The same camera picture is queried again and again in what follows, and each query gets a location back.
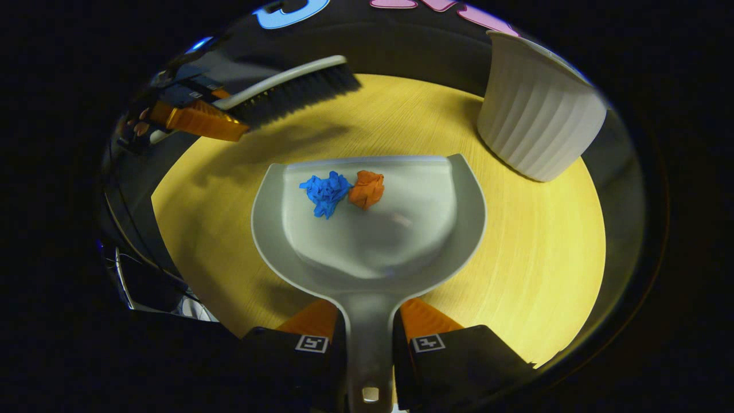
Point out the blue paper trash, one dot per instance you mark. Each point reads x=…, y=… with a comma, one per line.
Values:
x=325, y=192

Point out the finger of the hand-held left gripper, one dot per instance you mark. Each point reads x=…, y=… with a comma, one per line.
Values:
x=212, y=94
x=200, y=120

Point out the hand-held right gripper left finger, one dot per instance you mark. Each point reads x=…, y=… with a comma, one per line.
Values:
x=298, y=367

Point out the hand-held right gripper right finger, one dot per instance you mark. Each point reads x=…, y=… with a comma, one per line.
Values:
x=453, y=367

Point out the wooden desktop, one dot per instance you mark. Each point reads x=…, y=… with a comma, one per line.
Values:
x=545, y=246

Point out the white ribbed garbage bin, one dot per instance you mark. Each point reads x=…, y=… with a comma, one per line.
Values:
x=539, y=115

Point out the orange paper trash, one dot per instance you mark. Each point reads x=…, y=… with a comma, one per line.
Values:
x=367, y=189

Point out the small white broom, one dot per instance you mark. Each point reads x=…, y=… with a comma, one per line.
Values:
x=298, y=89

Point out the grey plastic dustpan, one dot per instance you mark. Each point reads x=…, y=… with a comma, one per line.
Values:
x=373, y=246

